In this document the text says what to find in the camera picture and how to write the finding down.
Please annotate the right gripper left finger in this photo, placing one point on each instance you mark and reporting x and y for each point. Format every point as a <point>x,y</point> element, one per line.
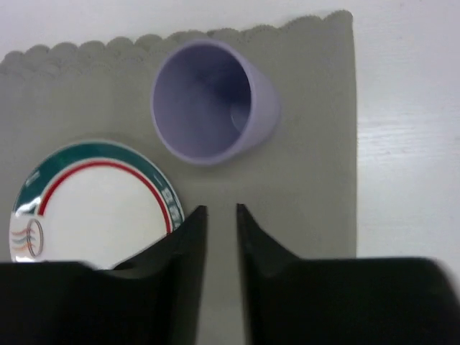
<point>152,298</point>

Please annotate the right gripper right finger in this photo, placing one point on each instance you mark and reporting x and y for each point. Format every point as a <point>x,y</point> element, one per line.
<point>389,300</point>

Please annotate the grey cloth napkin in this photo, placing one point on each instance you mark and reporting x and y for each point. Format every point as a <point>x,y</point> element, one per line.
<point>300,185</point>

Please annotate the white plate with green rim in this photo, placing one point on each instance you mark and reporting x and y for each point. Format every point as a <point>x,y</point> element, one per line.
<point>95,202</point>

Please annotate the purple plastic cup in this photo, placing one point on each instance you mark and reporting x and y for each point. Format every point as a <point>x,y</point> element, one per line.
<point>210,104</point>

